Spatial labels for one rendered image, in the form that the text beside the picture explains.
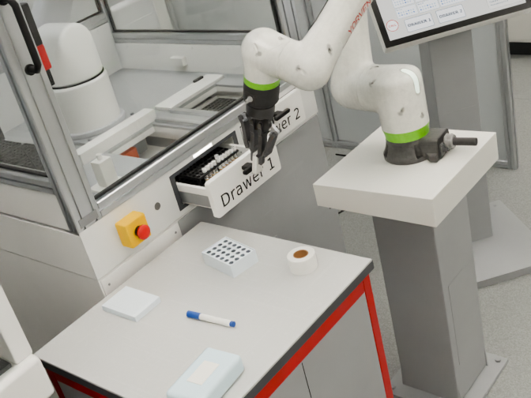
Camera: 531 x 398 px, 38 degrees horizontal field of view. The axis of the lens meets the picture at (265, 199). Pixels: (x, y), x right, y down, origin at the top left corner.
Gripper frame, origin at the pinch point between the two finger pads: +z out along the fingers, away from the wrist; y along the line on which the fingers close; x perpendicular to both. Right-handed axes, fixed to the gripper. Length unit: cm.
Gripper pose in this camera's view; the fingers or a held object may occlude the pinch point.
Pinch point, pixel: (257, 162)
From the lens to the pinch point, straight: 211.6
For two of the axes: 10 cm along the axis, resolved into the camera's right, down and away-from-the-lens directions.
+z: -0.5, 7.6, 6.5
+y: 8.0, 4.2, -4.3
